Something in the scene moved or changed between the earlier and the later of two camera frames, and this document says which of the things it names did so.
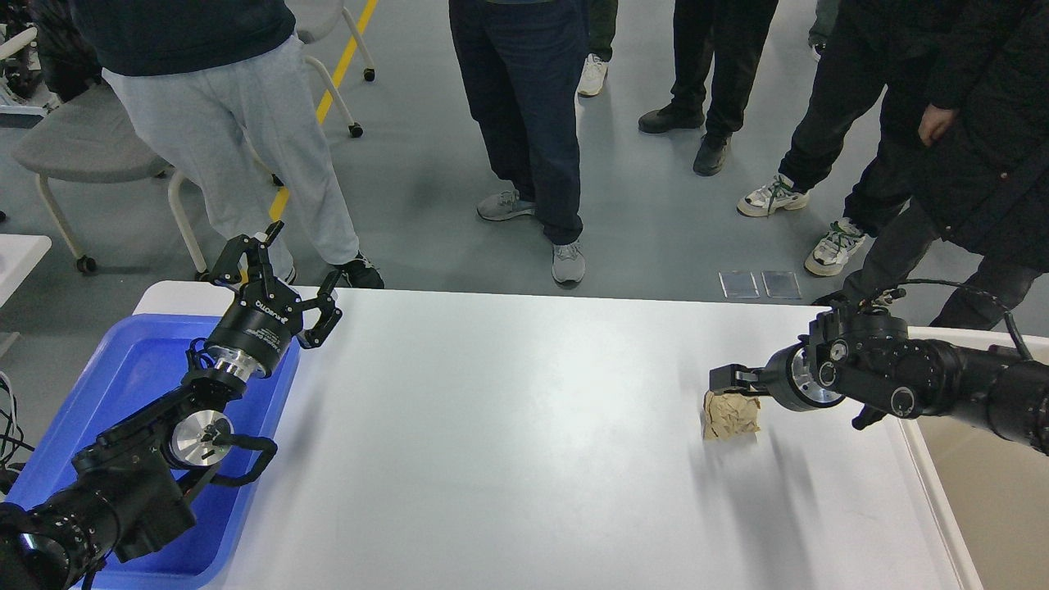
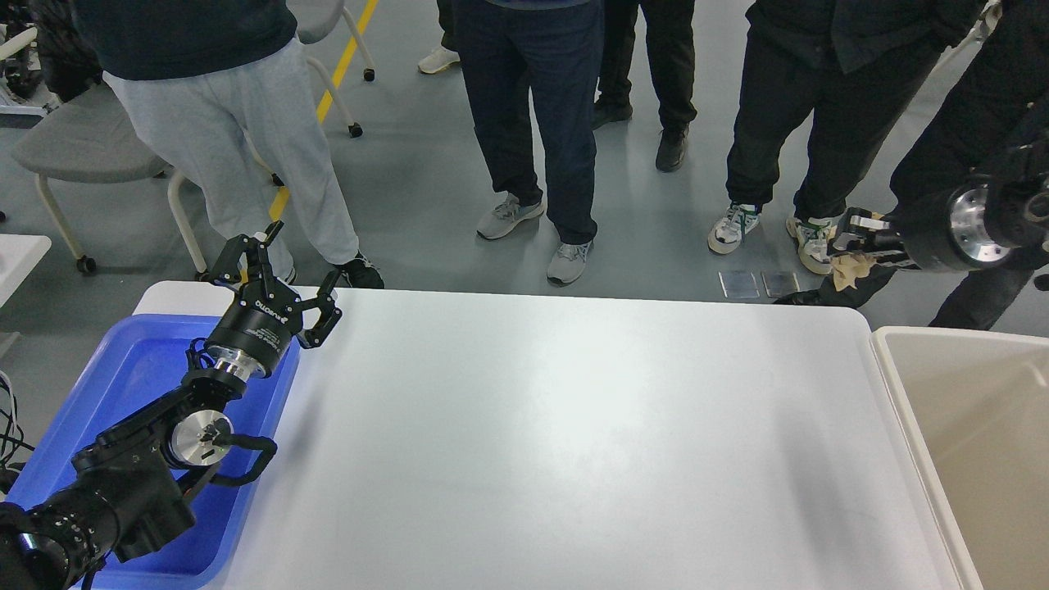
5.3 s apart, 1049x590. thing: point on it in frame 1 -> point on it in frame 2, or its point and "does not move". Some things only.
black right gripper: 794,378 -> 946,231
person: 733,34 -> 669,25
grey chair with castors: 93,139 does not move
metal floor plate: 781,284 does not move
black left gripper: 260,325 does not move
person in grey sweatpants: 224,77 does not move
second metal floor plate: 738,284 does not move
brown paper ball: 729,416 -> 846,268
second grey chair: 315,20 does not move
